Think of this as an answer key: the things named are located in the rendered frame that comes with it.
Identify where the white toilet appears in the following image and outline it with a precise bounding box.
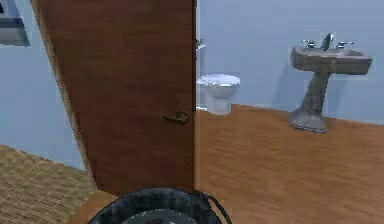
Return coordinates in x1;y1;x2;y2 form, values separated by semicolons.
195;38;241;116

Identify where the grey framed wall picture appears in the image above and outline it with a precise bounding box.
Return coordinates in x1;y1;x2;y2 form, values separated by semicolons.
0;0;32;48

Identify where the brown pedestal sink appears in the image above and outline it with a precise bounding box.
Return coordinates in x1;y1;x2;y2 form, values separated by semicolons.
288;32;373;134

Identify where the brass door handle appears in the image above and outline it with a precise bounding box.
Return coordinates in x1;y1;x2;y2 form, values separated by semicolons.
162;111;190;126

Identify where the brown wooden room door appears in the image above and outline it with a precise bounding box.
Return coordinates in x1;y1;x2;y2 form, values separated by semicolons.
30;0;198;196

